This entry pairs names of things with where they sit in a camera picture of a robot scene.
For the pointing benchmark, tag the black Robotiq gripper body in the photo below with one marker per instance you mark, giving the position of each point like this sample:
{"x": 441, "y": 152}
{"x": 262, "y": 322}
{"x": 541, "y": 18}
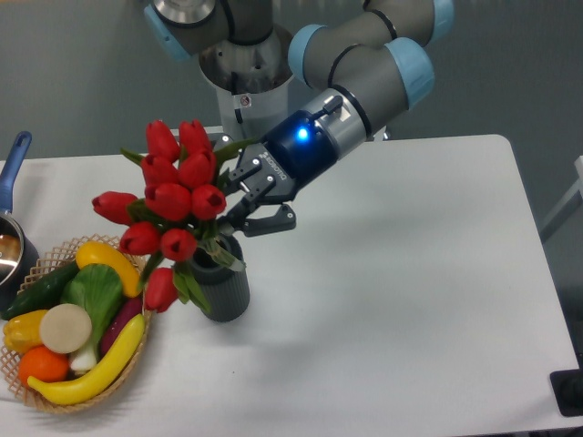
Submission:
{"x": 294, "y": 153}

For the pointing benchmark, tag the red tulip bouquet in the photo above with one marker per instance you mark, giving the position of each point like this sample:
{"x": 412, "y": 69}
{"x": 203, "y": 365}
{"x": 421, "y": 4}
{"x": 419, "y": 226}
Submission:
{"x": 185, "y": 192}

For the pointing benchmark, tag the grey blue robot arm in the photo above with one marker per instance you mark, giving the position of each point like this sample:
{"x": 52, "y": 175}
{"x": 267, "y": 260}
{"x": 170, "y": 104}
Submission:
{"x": 302, "y": 100}

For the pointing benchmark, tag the dark grey ribbed vase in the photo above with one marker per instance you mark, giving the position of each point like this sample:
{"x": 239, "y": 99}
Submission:
{"x": 227, "y": 291}

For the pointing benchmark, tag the yellow squash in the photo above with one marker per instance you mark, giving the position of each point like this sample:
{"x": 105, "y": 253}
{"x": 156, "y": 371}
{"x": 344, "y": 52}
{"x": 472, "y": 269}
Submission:
{"x": 95, "y": 252}

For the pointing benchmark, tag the purple eggplant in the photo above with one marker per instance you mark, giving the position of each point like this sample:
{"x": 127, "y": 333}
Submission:
{"x": 127, "y": 311}

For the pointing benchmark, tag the green bok choy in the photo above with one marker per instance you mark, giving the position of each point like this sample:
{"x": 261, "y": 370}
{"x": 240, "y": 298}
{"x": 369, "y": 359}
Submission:
{"x": 97, "y": 289}

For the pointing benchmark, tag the green cucumber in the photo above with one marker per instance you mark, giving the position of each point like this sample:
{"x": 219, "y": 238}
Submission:
{"x": 43, "y": 294}

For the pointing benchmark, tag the beige round disc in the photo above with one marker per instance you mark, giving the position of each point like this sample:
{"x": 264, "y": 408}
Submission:
{"x": 65, "y": 328}

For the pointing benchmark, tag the yellow bell pepper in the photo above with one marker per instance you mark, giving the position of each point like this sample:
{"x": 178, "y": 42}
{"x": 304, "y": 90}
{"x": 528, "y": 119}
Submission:
{"x": 22, "y": 333}

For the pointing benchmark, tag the yellow banana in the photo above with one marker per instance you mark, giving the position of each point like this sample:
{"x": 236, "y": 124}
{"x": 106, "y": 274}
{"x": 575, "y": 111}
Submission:
{"x": 102, "y": 375}

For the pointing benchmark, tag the orange fruit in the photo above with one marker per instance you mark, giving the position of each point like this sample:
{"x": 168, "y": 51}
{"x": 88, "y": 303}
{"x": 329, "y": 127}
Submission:
{"x": 43, "y": 364}

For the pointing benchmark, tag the black device at table edge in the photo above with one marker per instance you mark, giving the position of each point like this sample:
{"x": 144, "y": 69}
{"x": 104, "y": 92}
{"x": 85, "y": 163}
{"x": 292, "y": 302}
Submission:
{"x": 567, "y": 387}

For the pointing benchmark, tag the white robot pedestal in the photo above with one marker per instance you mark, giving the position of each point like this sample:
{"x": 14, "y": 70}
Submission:
{"x": 248, "y": 70}

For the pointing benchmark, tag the blue handled saucepan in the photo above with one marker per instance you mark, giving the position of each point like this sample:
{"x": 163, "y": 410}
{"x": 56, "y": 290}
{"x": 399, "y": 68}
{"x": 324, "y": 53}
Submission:
{"x": 18, "y": 254}

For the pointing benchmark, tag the white frame at right edge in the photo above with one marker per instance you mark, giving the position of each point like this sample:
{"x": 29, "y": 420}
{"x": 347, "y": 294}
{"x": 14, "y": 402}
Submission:
{"x": 567, "y": 205}

